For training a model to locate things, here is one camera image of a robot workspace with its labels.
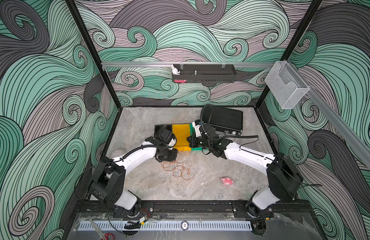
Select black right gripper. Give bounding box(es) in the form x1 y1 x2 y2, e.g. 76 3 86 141
185 133 214 151

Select orange cable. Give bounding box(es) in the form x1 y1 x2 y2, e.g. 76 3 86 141
160 160 195 181

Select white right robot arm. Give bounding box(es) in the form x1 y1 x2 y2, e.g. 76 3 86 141
187 132 303 214

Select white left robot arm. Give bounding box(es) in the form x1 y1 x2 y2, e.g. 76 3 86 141
88 127 178 216

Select green plastic bin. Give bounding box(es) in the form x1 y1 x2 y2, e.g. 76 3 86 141
187 123 209 151

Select yellow plastic bin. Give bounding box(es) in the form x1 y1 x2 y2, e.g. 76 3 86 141
172 124 192 151

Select black plastic bin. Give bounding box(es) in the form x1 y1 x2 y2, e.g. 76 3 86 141
154 125 174 142

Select black ribbed carrying case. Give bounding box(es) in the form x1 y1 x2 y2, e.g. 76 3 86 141
201 105 244 136

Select pink crumpled object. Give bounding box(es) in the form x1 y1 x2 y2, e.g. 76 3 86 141
221 177 234 187

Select small white figurine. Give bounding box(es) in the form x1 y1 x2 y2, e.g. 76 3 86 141
171 65 181 75

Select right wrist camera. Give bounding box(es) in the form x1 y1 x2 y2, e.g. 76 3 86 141
192 120 202 138

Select black wall shelf tray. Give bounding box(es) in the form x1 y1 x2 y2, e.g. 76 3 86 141
172 65 237 85

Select white slotted cable duct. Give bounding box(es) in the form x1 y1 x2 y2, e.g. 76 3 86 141
94 220 252 232

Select aluminium wall rail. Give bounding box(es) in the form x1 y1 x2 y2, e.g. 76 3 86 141
101 61 276 69

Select red handled scissors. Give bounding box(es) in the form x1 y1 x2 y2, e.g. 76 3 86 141
89 219 115 240

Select clear acrylic wall holder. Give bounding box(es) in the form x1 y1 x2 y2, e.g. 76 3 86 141
265 61 310 110

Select black corner frame post left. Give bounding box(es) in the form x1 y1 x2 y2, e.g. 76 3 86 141
65 0 122 112

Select black corner frame post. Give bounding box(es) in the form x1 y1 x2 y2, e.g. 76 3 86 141
65 0 122 112
255 1 322 111

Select black corner frame post right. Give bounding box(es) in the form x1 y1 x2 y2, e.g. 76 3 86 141
255 1 322 111

